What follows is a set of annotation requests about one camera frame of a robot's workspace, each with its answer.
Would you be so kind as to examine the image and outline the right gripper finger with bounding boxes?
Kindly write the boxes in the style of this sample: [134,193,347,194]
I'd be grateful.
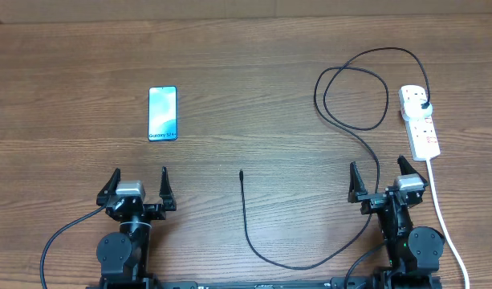
[348,162,368,203]
[397,155,429,187]

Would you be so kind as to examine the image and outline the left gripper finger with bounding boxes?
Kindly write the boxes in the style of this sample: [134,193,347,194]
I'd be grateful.
[96,168,120,206]
[159,167,177,211]

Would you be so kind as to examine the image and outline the blue Galaxy smartphone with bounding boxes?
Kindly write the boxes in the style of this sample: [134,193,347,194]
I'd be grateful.
[148,86,178,141]

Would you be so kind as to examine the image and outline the black charging cable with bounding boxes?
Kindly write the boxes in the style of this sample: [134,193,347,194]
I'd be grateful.
[238,47,432,271]

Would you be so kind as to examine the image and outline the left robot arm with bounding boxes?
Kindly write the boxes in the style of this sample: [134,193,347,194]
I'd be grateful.
[96,167,177,288]

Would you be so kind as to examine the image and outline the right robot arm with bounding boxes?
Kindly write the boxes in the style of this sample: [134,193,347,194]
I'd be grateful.
[344,156,445,289]

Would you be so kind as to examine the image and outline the white charger plug adapter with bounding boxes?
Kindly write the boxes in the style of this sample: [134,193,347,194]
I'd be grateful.
[401,100,433,121]

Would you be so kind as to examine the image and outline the white power strip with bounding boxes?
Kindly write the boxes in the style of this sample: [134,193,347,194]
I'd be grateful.
[398,85,441,161]

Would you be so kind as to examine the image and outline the white power strip cord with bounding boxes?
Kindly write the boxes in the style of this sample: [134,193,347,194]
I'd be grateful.
[425,158,470,289]

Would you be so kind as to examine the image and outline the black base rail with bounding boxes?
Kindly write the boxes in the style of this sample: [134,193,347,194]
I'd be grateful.
[87,277,442,289]

